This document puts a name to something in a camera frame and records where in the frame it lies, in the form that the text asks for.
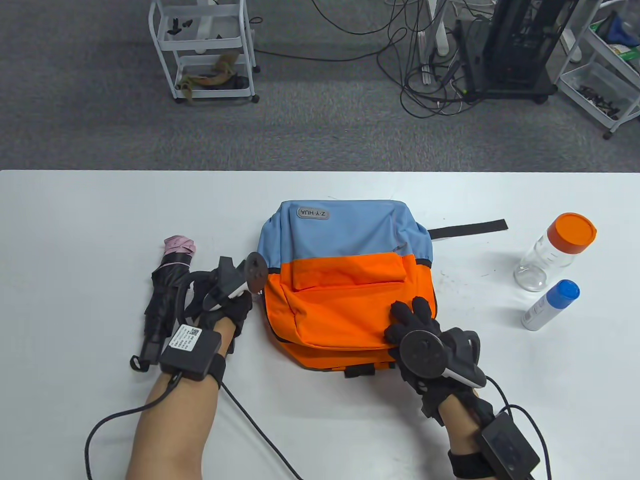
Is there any person's left hand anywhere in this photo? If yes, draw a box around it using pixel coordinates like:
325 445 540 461
182 269 254 356

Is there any person's right hand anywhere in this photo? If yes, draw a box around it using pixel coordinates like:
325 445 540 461
383 297 488 427

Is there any orange and blue school bag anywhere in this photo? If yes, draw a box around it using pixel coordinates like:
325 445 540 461
257 200 509 379

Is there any black umbrella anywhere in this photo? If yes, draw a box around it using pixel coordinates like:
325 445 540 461
130 235 197 374

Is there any white bottle blue cap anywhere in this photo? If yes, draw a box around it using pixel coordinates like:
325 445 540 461
521 279 581 332

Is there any clear bottle orange lid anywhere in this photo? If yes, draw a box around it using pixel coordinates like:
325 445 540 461
514 212 598 293

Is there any person's left forearm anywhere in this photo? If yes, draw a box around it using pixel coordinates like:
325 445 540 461
125 315 236 480

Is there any black tracking controller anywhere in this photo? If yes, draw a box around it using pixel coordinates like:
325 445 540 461
175 252 267 328
400 327 487 390

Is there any black wrist module white label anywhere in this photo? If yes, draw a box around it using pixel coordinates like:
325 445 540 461
159 324 227 386

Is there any white rolling cart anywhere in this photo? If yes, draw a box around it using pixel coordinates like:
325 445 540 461
148 0 261 106

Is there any white table leg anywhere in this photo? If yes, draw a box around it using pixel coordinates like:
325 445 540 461
417 0 452 86

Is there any black equipment rack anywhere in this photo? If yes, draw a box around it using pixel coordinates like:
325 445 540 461
456 0 582 105

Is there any black cable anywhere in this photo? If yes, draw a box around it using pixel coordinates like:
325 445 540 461
484 375 552 480
220 382 304 480
84 372 184 480

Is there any tangle of black floor cables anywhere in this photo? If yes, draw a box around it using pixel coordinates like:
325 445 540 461
249 0 482 119

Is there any brown cloth strap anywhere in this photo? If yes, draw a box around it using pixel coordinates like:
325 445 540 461
175 50 242 105

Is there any white wire shelf cart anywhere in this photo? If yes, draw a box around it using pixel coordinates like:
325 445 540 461
554 0 640 140

